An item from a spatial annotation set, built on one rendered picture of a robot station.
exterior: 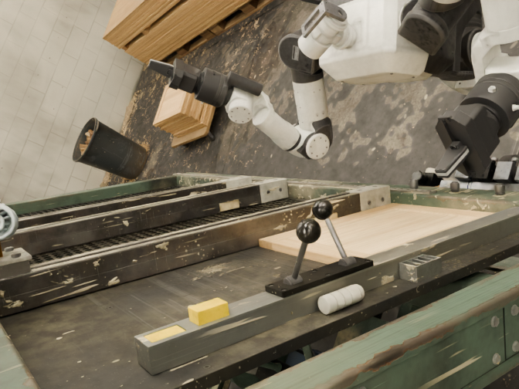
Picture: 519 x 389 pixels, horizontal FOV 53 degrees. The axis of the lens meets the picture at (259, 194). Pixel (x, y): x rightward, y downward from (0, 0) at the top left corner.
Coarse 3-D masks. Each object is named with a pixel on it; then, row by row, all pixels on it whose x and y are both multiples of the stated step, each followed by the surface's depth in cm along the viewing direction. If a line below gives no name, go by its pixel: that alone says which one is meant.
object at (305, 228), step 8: (304, 224) 76; (312, 224) 76; (296, 232) 78; (304, 232) 76; (312, 232) 76; (320, 232) 77; (304, 240) 77; (312, 240) 77; (304, 248) 79; (296, 264) 81; (296, 272) 82; (288, 280) 82; (296, 280) 83
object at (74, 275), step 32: (352, 192) 149; (384, 192) 153; (224, 224) 124; (256, 224) 128; (288, 224) 133; (0, 256) 98; (96, 256) 106; (128, 256) 110; (160, 256) 114; (192, 256) 118; (0, 288) 96; (32, 288) 99; (64, 288) 102; (96, 288) 106
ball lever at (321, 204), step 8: (320, 200) 92; (312, 208) 93; (320, 208) 91; (328, 208) 91; (320, 216) 92; (328, 216) 92; (328, 224) 92; (336, 232) 92; (336, 240) 91; (344, 256) 90; (352, 256) 90; (344, 264) 89
